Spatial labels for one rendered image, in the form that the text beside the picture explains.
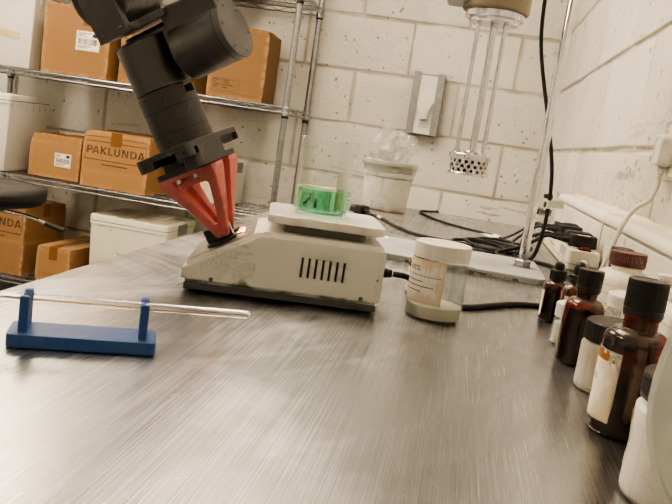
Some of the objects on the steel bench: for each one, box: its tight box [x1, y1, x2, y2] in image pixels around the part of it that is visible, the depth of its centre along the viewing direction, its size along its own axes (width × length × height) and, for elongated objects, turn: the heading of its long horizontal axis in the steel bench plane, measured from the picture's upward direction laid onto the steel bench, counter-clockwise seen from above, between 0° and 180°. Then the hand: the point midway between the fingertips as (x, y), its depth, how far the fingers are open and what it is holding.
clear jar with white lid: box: [404, 238, 472, 324], centre depth 78 cm, size 6×6×8 cm
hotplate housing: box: [181, 217, 393, 312], centre depth 80 cm, size 22×13×8 cm, turn 51°
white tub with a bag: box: [362, 124, 419, 213], centre depth 189 cm, size 14×14×21 cm
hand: (222, 227), depth 76 cm, fingers closed, pressing on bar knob
